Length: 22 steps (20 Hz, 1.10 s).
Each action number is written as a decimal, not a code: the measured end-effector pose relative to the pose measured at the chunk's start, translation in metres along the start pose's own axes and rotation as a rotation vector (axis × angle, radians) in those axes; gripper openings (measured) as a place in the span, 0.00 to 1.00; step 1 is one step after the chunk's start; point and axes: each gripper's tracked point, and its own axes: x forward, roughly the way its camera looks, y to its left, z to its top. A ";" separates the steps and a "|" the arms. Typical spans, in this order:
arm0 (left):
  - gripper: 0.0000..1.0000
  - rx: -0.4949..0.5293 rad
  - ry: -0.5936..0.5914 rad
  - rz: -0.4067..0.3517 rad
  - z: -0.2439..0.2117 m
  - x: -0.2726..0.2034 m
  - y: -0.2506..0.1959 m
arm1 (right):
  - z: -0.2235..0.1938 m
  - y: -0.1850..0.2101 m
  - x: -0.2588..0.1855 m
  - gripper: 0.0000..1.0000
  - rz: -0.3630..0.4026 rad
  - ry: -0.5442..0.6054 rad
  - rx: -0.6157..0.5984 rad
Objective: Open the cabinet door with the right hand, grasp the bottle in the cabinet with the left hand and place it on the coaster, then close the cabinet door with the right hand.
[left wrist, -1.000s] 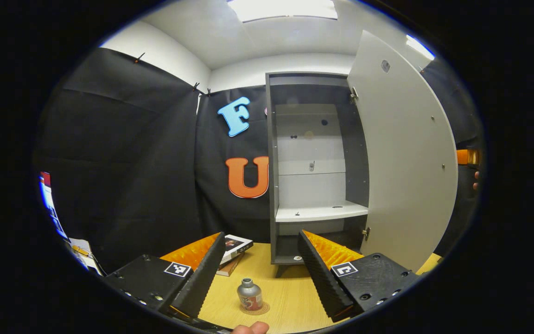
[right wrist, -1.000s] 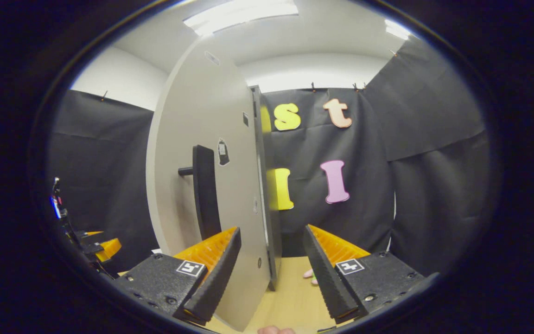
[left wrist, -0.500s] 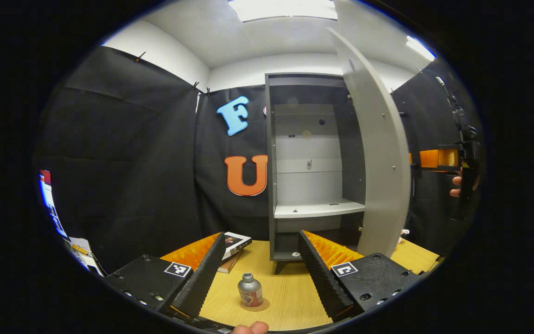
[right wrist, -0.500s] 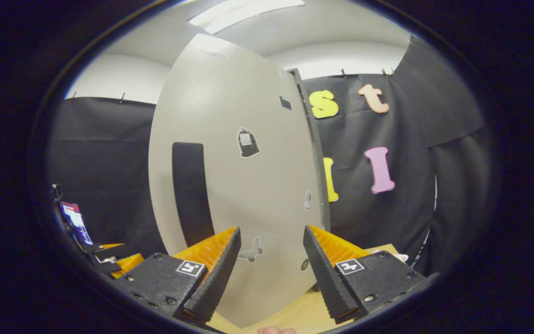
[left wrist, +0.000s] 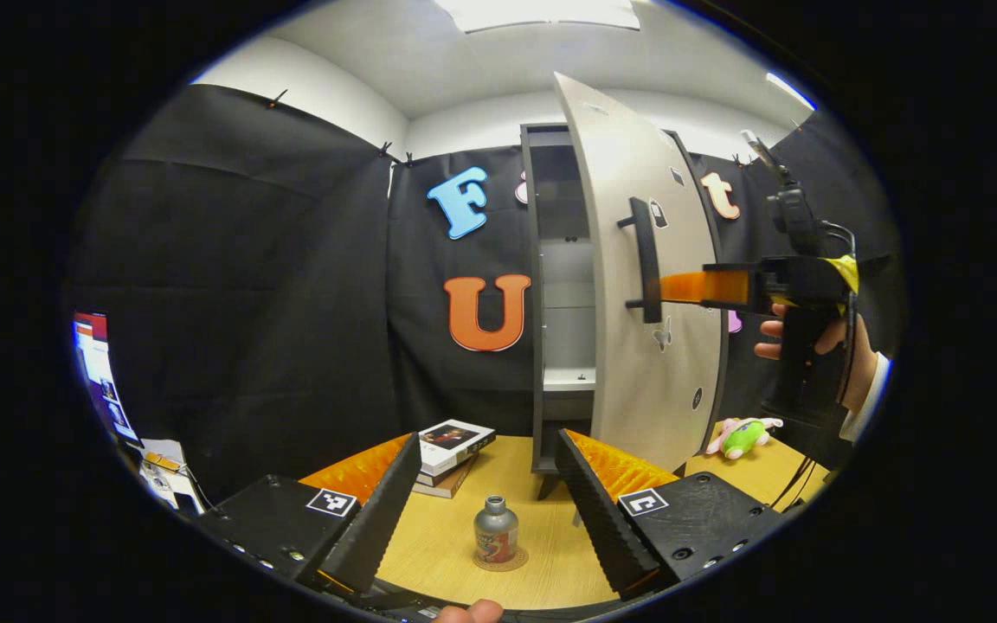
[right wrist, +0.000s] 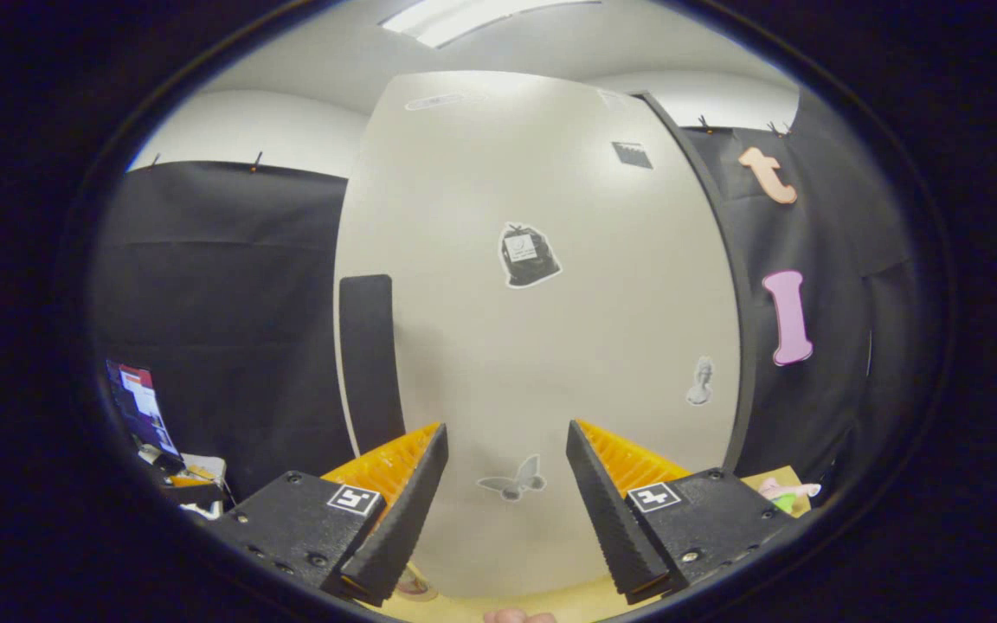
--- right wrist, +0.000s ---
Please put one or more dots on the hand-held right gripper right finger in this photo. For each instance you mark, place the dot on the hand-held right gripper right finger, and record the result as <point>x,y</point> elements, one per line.
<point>611,510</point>

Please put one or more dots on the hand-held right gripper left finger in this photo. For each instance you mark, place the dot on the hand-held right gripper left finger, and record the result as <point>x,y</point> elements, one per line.
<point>408,510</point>

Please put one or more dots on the beige cabinet door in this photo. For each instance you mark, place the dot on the beige cabinet door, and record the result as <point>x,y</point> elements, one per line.
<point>550,346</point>

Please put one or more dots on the white yellow object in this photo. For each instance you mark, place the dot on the white yellow object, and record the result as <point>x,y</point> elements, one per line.
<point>204,467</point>

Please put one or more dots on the laptop screen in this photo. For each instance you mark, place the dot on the laptop screen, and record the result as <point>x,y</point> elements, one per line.
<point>142,402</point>

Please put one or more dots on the pink green plush toy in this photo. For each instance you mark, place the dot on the pink green plush toy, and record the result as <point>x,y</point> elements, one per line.
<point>784,495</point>

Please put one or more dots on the black backdrop cloth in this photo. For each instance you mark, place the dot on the black backdrop cloth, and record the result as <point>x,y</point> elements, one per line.
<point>230,285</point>

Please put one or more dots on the long ceiling light panel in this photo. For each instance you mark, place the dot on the long ceiling light panel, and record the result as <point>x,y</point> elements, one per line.
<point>481,17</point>

